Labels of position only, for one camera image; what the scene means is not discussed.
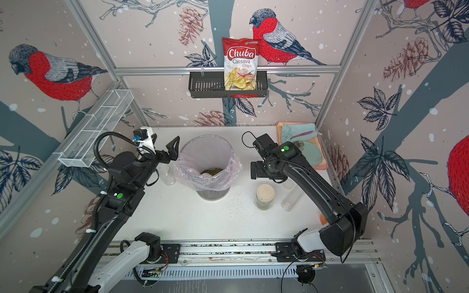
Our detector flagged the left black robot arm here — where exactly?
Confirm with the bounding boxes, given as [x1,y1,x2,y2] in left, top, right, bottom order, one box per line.
[30,128,180,293]

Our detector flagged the beige lidded bean jar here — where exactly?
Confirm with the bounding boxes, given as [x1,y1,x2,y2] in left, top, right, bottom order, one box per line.
[255,184,276,211]

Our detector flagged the teal folded cloth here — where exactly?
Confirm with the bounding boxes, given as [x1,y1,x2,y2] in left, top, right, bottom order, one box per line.
[280,123,320,143]

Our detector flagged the teal plate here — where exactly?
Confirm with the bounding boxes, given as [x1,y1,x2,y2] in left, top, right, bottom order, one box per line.
[293,141,322,168]

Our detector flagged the black wall basket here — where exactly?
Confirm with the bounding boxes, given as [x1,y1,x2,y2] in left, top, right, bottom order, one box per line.
[188,71,268,98]

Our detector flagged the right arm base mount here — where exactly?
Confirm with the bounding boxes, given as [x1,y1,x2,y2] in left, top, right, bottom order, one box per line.
[271,242,326,262]

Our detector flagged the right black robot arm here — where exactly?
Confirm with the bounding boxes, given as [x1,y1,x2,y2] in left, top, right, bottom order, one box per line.
[250,134,369,261]

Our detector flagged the white wire mesh shelf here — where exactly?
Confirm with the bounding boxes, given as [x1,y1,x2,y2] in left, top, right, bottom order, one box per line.
[54,89,134,168]

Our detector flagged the red Chuba chips bag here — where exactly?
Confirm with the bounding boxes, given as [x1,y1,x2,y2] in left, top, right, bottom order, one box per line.
[222,38,260,98]

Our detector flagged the short clear bean jar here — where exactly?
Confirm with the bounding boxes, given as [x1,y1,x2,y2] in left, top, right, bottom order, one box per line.
[157,164,176,186]

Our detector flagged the orange mug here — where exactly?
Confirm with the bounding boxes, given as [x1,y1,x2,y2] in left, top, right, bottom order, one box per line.
[320,214,328,225]

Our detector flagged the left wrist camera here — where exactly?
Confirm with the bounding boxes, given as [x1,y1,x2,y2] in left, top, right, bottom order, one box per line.
[133,126,156,155]

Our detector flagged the iridescent pink utensil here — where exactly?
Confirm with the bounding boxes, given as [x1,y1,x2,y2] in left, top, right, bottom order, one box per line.
[292,131,313,139]

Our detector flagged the clear jar lid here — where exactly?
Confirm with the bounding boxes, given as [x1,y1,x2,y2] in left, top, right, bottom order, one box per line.
[282,179,295,190]

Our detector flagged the tall clear bean jar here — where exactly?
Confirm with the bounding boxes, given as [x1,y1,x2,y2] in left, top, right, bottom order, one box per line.
[281,186,303,212]

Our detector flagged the mung beans in bin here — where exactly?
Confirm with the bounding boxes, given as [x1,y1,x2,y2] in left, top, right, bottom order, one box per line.
[202,168,223,177]

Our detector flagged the mesh waste bin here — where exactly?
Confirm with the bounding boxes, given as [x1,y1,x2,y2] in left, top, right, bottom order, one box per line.
[174,135,243,201]

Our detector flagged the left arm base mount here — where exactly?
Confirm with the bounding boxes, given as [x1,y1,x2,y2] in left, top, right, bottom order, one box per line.
[142,244,181,265]

